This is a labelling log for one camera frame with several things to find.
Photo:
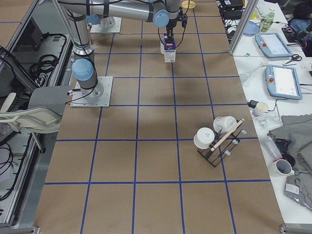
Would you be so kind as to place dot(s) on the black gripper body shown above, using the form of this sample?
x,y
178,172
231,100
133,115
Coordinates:
x,y
169,29

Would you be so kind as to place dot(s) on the white ribbed mug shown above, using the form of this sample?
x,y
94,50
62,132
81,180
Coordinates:
x,y
162,46

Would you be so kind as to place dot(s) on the blue white milk carton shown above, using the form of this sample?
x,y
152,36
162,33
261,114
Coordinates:
x,y
169,50

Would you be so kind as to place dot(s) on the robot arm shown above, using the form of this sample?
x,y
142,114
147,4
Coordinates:
x,y
85,17
102,21

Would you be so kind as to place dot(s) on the cream paper cup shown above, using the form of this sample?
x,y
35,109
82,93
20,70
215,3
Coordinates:
x,y
260,109

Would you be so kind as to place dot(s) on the black electronics box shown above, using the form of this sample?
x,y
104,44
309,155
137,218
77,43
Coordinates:
x,y
231,9

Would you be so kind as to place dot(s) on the green glass jar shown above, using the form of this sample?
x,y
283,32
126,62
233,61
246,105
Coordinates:
x,y
266,22

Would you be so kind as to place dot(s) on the upper teach pendant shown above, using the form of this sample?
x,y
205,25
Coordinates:
x,y
272,45

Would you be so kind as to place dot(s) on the teach pendant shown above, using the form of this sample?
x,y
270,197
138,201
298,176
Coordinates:
x,y
282,82
272,45

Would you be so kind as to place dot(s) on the white mug on rack back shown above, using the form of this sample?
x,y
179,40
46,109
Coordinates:
x,y
224,124

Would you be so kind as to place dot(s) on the white mug on rack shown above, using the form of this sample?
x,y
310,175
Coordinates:
x,y
224,124
204,137

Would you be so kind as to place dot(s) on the white mug on rack front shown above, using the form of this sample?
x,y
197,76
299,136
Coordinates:
x,y
204,137

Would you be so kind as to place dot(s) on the lower teach pendant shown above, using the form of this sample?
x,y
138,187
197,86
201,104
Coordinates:
x,y
282,82

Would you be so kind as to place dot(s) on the black scissors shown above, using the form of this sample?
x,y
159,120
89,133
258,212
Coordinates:
x,y
295,57

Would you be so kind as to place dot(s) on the grey office chair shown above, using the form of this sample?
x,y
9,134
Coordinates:
x,y
44,113

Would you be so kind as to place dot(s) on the grey cloth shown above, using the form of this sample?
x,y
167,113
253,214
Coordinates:
x,y
298,129

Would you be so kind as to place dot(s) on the white red rim mug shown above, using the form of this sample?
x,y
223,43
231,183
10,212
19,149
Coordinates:
x,y
280,167

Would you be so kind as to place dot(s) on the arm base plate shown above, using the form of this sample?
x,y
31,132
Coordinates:
x,y
100,96
96,29

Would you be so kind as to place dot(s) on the aluminium frame post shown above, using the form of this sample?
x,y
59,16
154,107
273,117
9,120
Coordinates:
x,y
251,4

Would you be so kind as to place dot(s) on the wooden rack handle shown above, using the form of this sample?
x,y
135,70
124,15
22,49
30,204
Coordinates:
x,y
214,147

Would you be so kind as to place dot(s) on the black wire mug rack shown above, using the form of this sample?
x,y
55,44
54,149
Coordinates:
x,y
224,150

